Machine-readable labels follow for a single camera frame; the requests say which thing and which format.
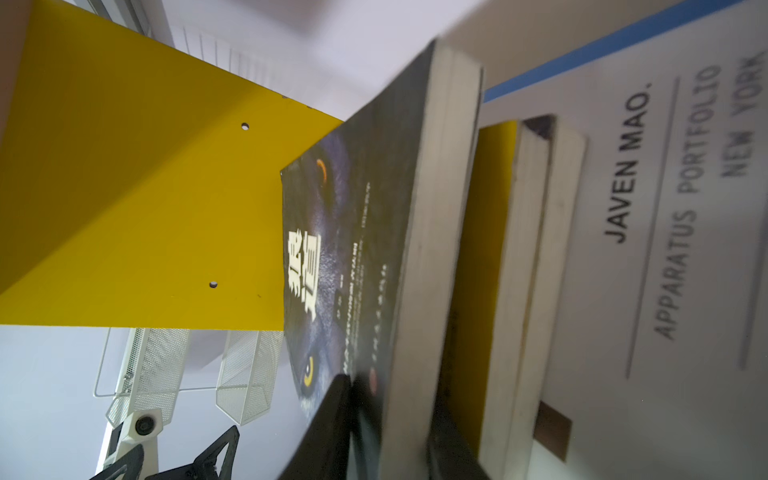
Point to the white portfolio book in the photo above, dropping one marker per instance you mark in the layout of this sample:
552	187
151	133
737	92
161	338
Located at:
658	363

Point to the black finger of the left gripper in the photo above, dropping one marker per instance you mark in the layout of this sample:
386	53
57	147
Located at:
215	462
127	467

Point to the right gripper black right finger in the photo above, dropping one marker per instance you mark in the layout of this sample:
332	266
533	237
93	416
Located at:
449	456

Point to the yellow cartoon cover book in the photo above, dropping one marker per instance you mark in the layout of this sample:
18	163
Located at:
496	263

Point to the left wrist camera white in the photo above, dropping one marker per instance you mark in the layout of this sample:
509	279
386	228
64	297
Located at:
138	428

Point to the white mesh two-tier rack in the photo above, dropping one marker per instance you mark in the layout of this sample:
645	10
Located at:
153	367

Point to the black wolf cover book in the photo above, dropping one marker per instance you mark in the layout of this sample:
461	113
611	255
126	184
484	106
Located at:
372	218

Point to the yellow bookshelf pink blue shelves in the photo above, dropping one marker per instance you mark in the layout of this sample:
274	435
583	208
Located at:
139	187

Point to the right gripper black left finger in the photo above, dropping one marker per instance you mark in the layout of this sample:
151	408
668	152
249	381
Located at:
323	452

